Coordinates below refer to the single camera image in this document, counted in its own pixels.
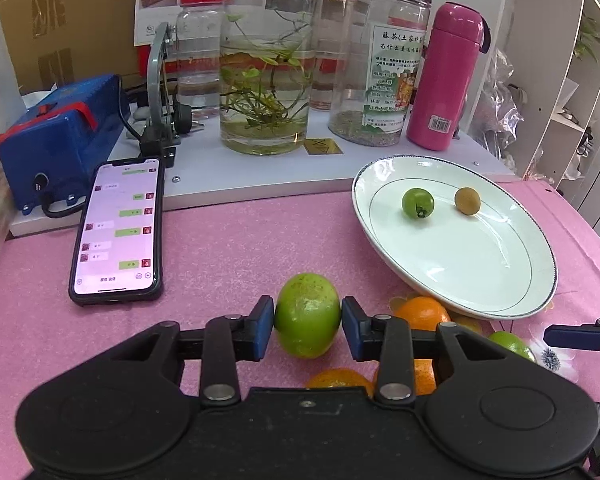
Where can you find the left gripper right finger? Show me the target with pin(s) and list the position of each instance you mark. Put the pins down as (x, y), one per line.
(391, 343)

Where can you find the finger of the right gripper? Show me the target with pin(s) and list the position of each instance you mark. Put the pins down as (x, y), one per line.
(584, 337)

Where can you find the white plate blue rim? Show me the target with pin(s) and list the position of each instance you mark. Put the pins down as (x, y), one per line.
(496, 264)

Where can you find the white shelf unit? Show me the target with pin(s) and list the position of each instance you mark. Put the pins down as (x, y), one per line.
(554, 46)

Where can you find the large green jujube fruit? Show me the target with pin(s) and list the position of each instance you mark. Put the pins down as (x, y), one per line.
(307, 315)

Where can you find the black smartphone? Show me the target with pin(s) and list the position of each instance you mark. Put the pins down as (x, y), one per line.
(117, 256)

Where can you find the glass vase with plant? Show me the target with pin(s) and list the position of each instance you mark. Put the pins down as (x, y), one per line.
(266, 65)

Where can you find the white raised platform board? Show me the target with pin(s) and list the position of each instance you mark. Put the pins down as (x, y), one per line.
(206, 172)

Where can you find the pink thermos bottle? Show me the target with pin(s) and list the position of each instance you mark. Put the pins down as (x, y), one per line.
(459, 34)

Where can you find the clear jar with label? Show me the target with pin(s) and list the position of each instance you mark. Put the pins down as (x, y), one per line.
(376, 69)

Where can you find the orange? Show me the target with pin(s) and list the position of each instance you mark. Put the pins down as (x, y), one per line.
(340, 377)
(421, 312)
(425, 382)

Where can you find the gold label plate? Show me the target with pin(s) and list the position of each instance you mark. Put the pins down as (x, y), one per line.
(321, 146)

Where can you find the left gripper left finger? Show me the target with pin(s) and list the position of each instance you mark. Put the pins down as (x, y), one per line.
(221, 344)

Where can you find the small brown longan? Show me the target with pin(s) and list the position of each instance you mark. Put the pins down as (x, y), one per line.
(467, 201)

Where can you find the pink floral table cloth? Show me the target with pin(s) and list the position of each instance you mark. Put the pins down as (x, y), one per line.
(221, 259)

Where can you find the red cap plastic bottle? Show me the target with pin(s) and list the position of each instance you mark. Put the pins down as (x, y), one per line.
(197, 32)

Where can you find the small dark green fruit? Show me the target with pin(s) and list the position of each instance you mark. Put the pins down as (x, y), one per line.
(417, 203)

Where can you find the cardboard box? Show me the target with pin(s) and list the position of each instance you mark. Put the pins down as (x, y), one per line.
(57, 42)

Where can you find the blue plastic box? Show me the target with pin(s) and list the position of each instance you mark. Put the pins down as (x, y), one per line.
(52, 151)

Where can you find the crumpled clear plastic bag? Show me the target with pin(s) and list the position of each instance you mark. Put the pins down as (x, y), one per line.
(496, 116)

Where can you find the small green lime fruit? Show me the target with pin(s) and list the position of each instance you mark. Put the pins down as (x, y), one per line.
(512, 343)

